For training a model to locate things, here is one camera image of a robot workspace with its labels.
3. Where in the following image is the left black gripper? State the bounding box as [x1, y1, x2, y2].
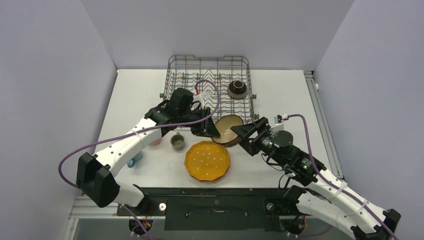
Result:
[178, 106, 221, 139]

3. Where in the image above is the brown speckled cream bowl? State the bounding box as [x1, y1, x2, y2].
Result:
[211, 114, 244, 148]

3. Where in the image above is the dark patterned cream bowl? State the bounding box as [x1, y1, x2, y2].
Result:
[227, 80, 248, 100]

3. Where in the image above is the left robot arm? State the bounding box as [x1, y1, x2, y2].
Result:
[76, 88, 220, 215]

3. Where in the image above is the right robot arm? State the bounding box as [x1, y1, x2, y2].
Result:
[231, 117, 401, 240]

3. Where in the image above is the yellow polka dot plate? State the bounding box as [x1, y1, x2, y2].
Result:
[184, 141, 231, 175]

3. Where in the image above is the grey ceramic mug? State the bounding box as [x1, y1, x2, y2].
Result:
[170, 132, 186, 151]

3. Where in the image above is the pink plate under stack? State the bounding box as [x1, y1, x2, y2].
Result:
[189, 168, 229, 184]

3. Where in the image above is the pink cup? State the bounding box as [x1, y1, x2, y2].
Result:
[149, 138, 162, 146]

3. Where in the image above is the blue mug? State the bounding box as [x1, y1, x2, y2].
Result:
[127, 151, 143, 168]

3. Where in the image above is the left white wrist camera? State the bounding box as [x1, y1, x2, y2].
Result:
[191, 91, 212, 109]

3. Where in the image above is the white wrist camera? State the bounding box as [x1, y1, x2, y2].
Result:
[191, 91, 212, 109]
[270, 114, 289, 135]

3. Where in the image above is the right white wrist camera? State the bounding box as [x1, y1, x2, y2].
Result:
[270, 114, 289, 135]

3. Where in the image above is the grey wire dish rack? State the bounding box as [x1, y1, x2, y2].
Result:
[159, 54, 259, 123]

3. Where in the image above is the aluminium rail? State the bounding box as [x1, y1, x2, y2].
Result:
[303, 70, 345, 180]

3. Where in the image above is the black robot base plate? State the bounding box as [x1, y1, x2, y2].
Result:
[130, 186, 303, 231]

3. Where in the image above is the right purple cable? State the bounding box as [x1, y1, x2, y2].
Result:
[281, 113, 400, 240]

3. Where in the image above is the purple cable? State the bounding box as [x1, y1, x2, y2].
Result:
[281, 113, 400, 240]
[58, 79, 222, 240]

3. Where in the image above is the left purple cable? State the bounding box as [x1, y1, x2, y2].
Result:
[58, 79, 222, 240]

